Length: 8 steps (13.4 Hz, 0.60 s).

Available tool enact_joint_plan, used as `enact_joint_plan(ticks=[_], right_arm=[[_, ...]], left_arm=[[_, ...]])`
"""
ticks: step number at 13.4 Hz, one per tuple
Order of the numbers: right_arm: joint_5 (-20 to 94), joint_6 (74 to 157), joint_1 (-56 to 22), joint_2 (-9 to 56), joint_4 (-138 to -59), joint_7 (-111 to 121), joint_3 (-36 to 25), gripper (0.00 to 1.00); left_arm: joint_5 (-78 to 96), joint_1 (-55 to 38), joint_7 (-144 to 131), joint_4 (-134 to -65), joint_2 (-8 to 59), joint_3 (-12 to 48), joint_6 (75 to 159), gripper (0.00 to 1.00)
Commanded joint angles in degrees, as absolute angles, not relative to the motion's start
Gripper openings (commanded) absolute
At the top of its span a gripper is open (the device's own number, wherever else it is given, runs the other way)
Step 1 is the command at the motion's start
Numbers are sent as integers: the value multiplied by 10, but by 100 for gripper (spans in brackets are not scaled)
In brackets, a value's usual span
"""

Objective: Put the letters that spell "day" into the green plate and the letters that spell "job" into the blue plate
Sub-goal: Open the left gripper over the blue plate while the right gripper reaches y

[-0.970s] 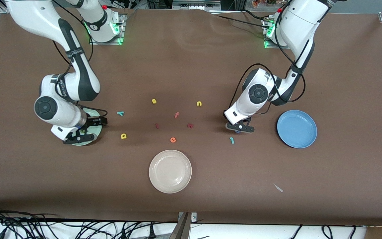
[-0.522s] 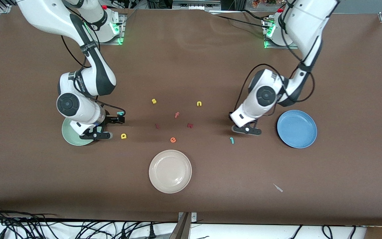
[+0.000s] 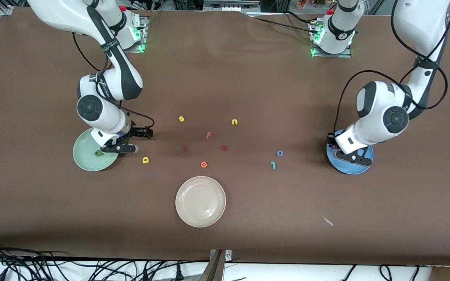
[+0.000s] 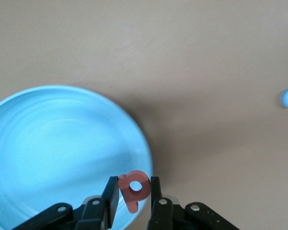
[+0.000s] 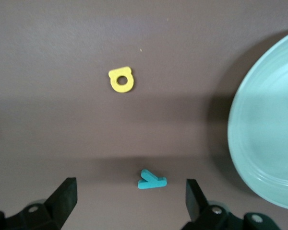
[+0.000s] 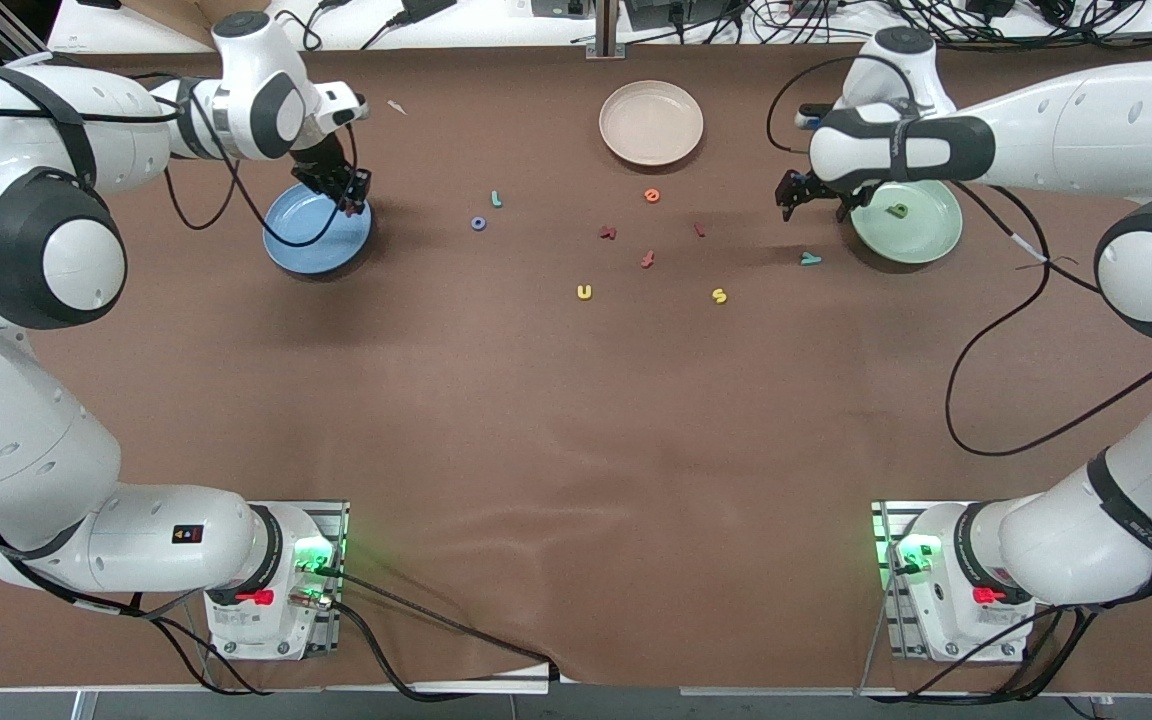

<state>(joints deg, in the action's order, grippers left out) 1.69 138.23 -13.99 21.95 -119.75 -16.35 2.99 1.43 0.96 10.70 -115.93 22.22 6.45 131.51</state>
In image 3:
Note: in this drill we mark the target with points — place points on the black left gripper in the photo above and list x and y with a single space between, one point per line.
331 139

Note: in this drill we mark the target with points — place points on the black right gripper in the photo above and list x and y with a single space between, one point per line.
136 131

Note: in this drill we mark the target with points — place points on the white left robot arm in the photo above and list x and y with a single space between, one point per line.
373 125

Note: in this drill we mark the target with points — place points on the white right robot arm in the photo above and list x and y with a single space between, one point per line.
108 117

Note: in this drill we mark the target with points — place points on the blue plate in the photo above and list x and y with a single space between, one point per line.
346 170

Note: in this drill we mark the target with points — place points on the light green plate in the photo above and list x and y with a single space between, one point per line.
86 156

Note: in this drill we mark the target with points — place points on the orange foam letter e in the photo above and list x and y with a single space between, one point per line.
204 164

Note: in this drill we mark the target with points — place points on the small white paper scrap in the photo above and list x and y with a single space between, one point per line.
327 221

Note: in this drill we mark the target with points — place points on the cream plate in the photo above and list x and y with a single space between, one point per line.
200 201

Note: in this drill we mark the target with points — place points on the orange artificial flowers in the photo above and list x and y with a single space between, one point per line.
313 3

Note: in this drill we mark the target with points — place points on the black power plug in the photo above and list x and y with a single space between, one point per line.
145 275
178 272

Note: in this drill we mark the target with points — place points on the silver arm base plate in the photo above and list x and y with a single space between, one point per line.
143 37
332 56

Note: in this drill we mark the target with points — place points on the silver bracket plate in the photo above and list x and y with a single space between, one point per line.
228 255

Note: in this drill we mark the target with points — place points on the grey camera post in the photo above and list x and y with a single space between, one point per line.
213 269

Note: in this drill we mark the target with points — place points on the silver aluminum frame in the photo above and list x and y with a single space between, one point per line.
231 4

